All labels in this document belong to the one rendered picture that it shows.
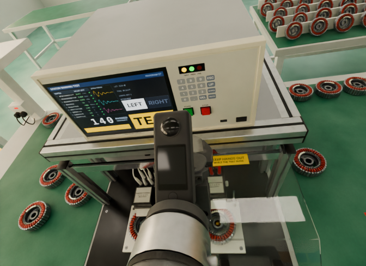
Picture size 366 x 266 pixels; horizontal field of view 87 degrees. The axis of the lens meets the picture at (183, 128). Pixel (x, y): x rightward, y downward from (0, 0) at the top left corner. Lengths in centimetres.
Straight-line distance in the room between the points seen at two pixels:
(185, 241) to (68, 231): 79
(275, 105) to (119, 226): 66
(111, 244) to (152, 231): 62
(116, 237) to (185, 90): 59
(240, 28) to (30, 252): 100
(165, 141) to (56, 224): 81
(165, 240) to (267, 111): 41
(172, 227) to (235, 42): 29
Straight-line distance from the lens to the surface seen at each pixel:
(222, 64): 37
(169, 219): 20
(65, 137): 65
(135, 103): 43
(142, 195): 71
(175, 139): 23
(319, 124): 106
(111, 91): 43
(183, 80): 38
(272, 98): 56
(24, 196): 119
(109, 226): 84
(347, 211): 86
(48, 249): 97
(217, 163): 48
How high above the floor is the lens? 148
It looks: 47 degrees down
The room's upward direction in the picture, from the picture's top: 15 degrees counter-clockwise
